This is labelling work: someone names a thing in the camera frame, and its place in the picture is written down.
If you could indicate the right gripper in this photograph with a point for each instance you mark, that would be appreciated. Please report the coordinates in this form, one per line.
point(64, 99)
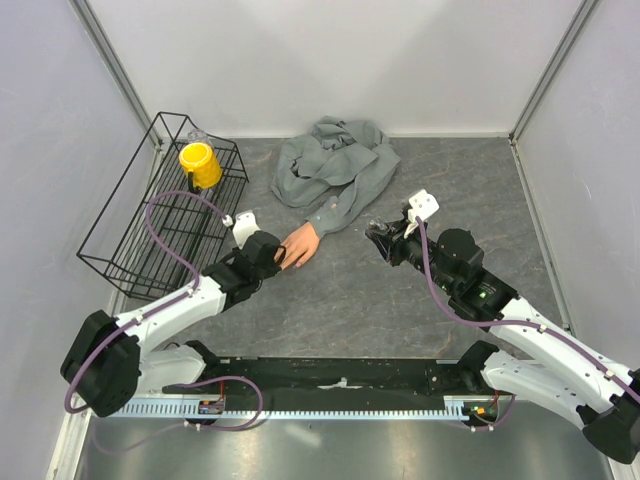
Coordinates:
point(396, 229)

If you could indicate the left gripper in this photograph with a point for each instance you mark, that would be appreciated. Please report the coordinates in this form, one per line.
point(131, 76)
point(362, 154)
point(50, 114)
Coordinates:
point(272, 269)

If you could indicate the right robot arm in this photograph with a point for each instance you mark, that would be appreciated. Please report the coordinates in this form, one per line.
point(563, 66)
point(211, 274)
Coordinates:
point(598, 395)

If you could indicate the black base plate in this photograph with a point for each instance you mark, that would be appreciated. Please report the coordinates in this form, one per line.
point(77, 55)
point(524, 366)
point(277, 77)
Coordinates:
point(292, 382)

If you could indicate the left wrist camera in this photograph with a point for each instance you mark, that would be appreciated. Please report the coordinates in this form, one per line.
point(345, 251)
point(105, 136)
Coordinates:
point(242, 226)

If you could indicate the slotted cable duct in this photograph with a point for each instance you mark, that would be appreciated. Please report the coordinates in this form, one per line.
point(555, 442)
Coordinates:
point(200, 409)

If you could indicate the black wire basket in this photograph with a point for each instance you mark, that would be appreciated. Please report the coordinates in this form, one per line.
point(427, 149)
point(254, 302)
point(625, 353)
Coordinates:
point(148, 232)

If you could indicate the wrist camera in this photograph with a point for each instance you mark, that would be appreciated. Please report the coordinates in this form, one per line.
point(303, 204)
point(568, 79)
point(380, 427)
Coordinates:
point(420, 206)
point(242, 226)

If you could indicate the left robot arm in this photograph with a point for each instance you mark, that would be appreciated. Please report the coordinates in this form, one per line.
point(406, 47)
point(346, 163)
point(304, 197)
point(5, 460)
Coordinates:
point(111, 357)

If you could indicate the mannequin hand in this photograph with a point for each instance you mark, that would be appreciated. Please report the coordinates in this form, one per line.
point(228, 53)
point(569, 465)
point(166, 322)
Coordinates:
point(300, 246)

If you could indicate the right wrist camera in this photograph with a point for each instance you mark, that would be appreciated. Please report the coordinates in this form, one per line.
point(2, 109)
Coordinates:
point(420, 206)

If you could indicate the yellow cup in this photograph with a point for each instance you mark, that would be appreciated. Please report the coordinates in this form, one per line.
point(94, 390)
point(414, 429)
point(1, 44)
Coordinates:
point(200, 165)

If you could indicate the grey shirt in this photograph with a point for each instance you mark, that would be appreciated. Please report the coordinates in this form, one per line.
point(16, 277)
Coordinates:
point(356, 156)

